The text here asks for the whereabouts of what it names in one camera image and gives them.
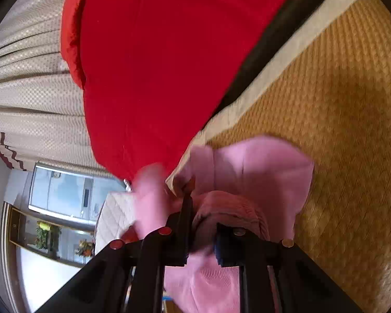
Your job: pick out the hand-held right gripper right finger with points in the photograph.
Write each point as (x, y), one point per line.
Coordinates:
(221, 251)

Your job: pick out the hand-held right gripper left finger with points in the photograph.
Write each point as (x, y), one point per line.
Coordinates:
(181, 234)

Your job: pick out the pink ribbed garment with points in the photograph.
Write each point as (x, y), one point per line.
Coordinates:
(264, 169)

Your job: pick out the white quilted cushion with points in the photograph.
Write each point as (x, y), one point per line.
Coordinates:
(117, 208)

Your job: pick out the orange flower bouquet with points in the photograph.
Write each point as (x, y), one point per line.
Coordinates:
(84, 248)

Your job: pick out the window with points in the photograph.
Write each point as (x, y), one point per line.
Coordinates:
(62, 189)

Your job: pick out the green potted plant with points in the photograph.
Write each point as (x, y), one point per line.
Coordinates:
(47, 234)

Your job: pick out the red blanket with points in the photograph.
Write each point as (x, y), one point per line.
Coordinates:
(166, 55)

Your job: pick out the woven straw seat mat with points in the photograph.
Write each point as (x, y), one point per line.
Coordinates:
(345, 120)

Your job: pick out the beige patterned curtain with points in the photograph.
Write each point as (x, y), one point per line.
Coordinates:
(29, 71)

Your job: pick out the black sofa frame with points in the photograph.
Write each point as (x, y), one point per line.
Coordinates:
(280, 36)

